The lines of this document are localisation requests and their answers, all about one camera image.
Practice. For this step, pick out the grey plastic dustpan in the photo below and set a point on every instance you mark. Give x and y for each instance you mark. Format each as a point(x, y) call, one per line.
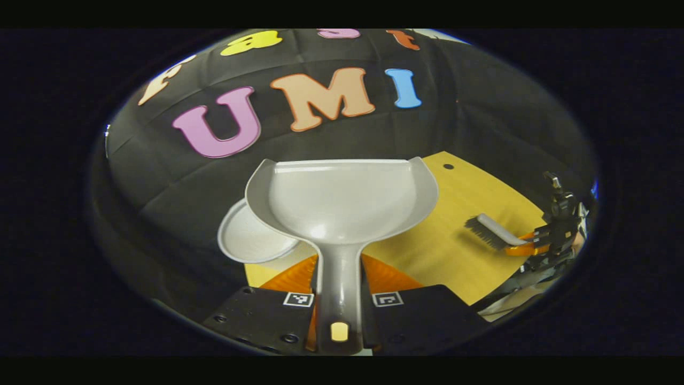
point(342, 203)

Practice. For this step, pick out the small grey broom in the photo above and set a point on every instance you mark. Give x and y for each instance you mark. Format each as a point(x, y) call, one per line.
point(494, 230)

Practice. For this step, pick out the white ribbed garbage bin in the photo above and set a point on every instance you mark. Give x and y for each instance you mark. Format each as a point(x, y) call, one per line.
point(251, 238)

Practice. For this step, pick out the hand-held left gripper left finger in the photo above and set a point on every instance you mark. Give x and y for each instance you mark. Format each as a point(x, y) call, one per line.
point(256, 318)

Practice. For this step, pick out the wooden desktop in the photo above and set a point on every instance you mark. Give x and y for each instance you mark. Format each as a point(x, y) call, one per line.
point(465, 198)

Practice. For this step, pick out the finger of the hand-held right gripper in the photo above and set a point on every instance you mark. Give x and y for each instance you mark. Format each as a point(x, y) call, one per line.
point(526, 250)
point(528, 236)

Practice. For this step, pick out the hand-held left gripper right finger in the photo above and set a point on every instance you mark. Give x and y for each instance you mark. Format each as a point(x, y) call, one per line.
point(422, 318)

